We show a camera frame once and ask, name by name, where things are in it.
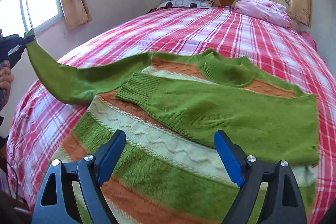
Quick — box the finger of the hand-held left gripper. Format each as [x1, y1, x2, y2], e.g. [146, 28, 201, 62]
[7, 34, 36, 56]

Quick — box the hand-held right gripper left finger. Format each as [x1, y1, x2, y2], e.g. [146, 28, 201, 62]
[33, 130, 126, 224]

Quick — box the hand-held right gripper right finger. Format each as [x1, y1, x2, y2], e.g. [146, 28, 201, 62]
[214, 130, 307, 224]

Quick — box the green striped knitted sweater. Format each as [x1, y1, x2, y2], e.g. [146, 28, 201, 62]
[24, 28, 321, 224]

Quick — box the person's left hand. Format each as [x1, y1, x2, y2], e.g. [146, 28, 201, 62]
[0, 60, 13, 109]

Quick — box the red plaid bed blanket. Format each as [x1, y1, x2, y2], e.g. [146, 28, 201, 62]
[7, 6, 332, 224]

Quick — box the pink cloth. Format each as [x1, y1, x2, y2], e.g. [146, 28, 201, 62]
[301, 31, 317, 47]

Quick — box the pink pillow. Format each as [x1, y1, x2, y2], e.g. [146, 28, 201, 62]
[234, 0, 292, 28]

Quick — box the grey patterned pillow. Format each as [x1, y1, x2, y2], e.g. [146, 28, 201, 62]
[157, 0, 214, 10]

